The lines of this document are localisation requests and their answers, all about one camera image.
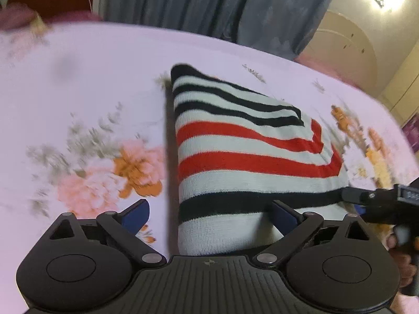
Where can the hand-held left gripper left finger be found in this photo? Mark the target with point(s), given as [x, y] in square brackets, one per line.
[137, 216]

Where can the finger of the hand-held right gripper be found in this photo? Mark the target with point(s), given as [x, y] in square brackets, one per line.
[363, 197]

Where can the pink pillow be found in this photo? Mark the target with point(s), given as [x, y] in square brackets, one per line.
[29, 18]

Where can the cream wardrobe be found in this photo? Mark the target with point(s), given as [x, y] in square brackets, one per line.
[370, 32]

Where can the grey-blue curtain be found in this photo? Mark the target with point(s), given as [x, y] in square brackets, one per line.
[212, 3]

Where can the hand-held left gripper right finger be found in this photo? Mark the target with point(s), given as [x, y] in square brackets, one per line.
[283, 217]

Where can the black red striped white sweater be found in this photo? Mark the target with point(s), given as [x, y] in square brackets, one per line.
[235, 157]

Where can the purple box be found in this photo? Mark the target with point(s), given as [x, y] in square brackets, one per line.
[412, 134]

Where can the person's right hand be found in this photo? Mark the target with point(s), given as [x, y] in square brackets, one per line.
[406, 268]

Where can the floral bed sheet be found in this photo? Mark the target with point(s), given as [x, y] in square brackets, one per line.
[81, 98]

